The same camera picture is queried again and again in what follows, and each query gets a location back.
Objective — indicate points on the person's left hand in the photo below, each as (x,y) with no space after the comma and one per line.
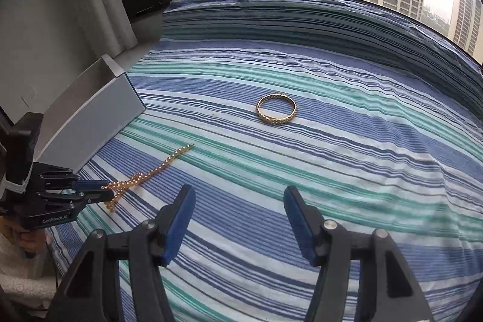
(28,242)

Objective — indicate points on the gold patterned bangle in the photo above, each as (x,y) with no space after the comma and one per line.
(264,117)

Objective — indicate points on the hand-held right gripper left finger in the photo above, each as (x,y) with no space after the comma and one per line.
(181,224)

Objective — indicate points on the grey storage box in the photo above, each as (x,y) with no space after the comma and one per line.
(94,118)

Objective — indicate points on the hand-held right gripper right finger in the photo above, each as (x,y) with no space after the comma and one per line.
(298,224)

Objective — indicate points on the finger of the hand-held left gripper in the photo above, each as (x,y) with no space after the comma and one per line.
(92,184)
(98,198)

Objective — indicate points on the striped blue green bedsheet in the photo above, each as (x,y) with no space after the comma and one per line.
(302,163)

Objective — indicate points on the person's left forearm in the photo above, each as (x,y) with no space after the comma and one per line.
(22,280)

